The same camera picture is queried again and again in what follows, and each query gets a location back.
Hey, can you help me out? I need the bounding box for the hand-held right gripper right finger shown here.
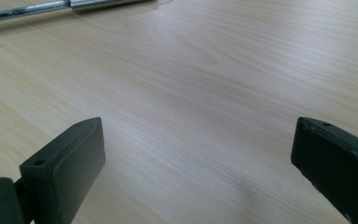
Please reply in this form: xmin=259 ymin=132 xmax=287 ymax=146
xmin=290 ymin=116 xmax=358 ymax=224

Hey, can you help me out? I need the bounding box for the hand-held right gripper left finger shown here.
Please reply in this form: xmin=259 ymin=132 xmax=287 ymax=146
xmin=19 ymin=117 xmax=106 ymax=224

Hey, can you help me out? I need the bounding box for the shiny metal rod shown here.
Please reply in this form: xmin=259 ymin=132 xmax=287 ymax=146
xmin=0 ymin=0 xmax=158 ymax=26

